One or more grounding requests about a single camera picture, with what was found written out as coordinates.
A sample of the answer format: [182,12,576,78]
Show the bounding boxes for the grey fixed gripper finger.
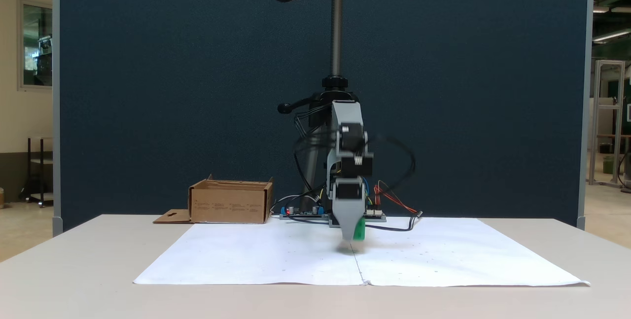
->
[333,200,366,241]

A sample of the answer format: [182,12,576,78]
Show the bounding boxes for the blue circuit board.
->
[279,205,329,220]

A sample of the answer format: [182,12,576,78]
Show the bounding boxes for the white paper sheet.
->
[355,217,591,288]
[133,220,366,286]

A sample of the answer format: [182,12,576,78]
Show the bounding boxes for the brown cardboard box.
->
[153,175,275,225]

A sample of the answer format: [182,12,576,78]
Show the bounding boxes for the dark blue partition panel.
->
[52,0,594,237]

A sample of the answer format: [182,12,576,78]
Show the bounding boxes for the black shelf cart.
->
[20,136,54,209]

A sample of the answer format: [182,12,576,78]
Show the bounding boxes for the black cable with white connector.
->
[365,211,423,232]

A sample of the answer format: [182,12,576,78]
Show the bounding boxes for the black cable bundle to board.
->
[292,149,328,207]

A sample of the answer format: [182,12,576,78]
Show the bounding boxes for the black gripper motor cable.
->
[367,136,418,192]

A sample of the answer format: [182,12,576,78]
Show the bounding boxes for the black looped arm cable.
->
[294,102,337,152]

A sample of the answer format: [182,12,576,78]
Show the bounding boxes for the black camera tripod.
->
[277,0,359,209]

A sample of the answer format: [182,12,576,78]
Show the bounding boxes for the aluminium frame rack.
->
[589,60,628,187]

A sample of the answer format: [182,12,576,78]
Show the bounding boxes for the framed wall window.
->
[18,0,53,91]

